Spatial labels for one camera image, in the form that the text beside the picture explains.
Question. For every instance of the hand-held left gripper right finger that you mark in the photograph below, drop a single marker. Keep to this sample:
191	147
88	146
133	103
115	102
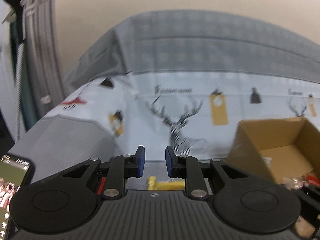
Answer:
170	163

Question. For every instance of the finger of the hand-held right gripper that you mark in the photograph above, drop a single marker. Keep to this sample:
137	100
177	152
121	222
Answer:
312	190

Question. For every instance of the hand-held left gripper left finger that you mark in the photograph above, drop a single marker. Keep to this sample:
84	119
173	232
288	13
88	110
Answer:
141	160

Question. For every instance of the pink label candy bag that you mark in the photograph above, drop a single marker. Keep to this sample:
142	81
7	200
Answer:
295	181

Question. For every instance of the yellow snack bar packet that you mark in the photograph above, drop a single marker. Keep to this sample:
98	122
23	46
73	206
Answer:
165	185

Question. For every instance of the cardboard box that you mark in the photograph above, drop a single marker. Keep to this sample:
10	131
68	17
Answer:
252	152

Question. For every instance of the grey checked quilt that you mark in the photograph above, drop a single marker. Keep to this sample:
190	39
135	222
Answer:
200	42

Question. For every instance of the dark green cloth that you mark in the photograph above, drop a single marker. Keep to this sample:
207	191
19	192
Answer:
27	100

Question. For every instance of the black smartphone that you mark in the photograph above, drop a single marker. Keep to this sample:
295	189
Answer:
12	180

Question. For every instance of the grey curtain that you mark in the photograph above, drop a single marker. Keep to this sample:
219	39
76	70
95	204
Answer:
47	55

